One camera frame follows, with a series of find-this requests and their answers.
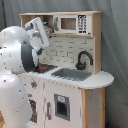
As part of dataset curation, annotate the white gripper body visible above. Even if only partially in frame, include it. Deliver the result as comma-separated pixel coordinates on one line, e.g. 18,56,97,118
25,17,49,51

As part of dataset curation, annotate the white microwave door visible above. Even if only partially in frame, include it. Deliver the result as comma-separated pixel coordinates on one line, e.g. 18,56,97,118
54,14,92,34

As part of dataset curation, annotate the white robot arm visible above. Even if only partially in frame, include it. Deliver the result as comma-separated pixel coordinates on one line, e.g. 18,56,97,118
0,17,49,128

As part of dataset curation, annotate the wooden toy kitchen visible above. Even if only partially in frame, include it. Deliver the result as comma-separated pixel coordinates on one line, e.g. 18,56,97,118
20,11,114,128

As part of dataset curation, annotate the black toy stovetop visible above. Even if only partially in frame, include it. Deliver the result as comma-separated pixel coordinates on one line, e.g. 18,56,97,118
35,64,55,73

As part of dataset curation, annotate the grey toy sink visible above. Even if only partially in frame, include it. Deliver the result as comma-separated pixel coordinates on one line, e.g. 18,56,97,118
52,68,92,81

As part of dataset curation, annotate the black toy faucet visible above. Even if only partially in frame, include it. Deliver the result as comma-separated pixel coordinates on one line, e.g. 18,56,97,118
75,51,93,70

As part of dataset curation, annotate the grey ice dispenser panel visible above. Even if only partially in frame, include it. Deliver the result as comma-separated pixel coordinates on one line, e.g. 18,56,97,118
54,94,70,120

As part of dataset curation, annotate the grey cabinet door handle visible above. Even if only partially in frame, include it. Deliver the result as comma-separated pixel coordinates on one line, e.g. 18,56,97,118
47,102,51,120

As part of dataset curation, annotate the oven door with handle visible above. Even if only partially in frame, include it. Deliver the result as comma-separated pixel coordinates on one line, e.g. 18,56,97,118
29,99,37,123

